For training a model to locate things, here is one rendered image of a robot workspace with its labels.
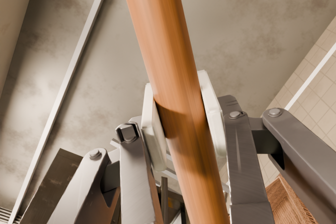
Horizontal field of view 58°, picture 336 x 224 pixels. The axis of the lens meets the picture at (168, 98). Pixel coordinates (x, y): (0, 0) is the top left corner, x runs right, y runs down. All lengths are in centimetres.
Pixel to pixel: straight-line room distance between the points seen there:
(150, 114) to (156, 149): 2
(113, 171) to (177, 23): 8
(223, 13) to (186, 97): 344
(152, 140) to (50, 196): 167
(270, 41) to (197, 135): 365
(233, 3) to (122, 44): 135
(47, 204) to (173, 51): 164
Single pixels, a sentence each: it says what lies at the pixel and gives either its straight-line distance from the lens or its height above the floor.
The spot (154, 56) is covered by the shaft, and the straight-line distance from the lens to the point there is 17.
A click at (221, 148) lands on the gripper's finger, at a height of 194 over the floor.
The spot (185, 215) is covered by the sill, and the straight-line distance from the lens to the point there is 215.
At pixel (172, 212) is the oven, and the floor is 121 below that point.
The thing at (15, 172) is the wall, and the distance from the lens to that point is 510.
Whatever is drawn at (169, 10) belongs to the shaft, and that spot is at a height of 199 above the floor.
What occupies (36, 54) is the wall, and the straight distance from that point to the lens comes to 401.
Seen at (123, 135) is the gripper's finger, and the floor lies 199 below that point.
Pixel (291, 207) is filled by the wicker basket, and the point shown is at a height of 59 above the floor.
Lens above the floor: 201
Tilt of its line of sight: 12 degrees down
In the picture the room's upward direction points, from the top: 65 degrees counter-clockwise
